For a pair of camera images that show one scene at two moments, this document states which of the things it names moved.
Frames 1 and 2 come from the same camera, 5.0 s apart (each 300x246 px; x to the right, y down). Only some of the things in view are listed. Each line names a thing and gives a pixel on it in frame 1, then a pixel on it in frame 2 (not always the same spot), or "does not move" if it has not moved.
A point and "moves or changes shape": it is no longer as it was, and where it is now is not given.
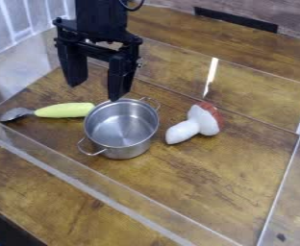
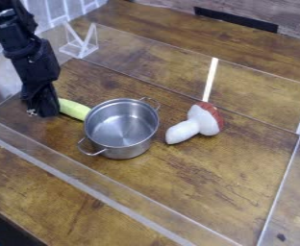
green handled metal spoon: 56,110 moves or changes shape
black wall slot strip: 249,22 does not move
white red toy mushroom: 204,120 does not move
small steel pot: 120,128 does not move
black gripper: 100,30 to 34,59
